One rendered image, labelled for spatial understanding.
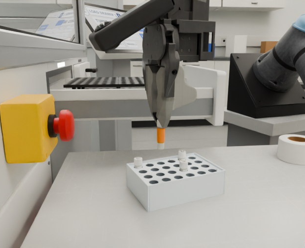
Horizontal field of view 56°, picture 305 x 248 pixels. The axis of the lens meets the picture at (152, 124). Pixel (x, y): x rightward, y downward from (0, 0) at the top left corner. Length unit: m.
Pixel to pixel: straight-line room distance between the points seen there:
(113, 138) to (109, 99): 1.04
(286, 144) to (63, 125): 0.41
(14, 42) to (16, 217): 0.22
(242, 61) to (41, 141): 0.82
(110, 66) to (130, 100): 0.98
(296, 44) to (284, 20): 4.06
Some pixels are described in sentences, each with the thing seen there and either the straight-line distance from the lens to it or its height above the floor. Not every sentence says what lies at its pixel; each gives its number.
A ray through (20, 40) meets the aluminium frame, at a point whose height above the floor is 0.98.
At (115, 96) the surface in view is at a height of 0.88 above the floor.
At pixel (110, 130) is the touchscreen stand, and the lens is 1.60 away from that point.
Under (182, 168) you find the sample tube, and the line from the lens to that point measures 0.43.
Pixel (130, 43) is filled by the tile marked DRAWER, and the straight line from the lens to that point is 1.53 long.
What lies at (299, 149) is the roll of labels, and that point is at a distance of 0.60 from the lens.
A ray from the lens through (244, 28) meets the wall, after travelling 4.71.
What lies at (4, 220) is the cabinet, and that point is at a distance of 0.38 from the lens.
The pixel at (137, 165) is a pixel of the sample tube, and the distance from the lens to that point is 0.43.
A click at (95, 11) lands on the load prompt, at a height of 1.16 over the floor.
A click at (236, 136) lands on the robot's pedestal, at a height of 0.67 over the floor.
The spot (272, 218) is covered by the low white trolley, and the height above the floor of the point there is 0.76.
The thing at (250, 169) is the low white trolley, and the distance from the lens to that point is 0.55.
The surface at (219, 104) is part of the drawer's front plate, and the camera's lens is 0.58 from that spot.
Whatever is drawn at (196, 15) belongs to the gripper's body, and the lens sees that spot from 0.43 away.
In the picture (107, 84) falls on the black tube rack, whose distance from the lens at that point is 0.60.
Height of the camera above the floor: 0.96
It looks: 14 degrees down
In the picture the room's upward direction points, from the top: straight up
